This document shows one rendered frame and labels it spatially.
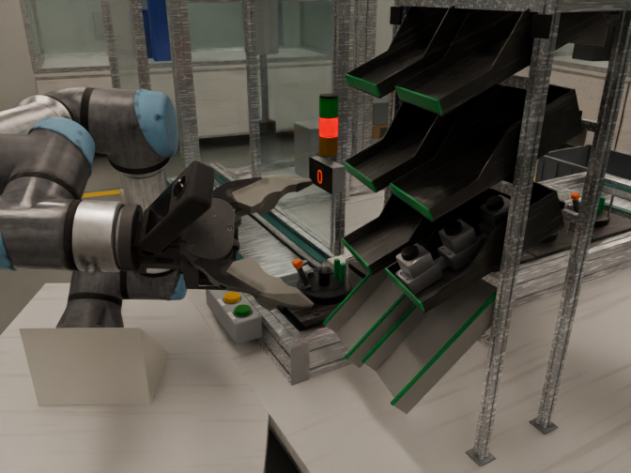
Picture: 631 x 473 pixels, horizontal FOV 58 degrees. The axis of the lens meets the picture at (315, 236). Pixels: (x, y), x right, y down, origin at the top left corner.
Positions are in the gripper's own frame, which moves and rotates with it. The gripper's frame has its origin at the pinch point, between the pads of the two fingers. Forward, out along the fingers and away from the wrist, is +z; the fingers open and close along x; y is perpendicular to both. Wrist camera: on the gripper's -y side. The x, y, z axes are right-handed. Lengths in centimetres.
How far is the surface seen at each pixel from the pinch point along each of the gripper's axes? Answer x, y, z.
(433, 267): -11.6, 30.3, 23.6
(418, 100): -28.3, 8.7, 16.6
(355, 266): -38, 85, 22
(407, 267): -11.0, 29.0, 18.8
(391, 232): -25, 43, 20
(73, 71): -377, 378, -187
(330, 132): -65, 62, 12
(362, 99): -145, 136, 39
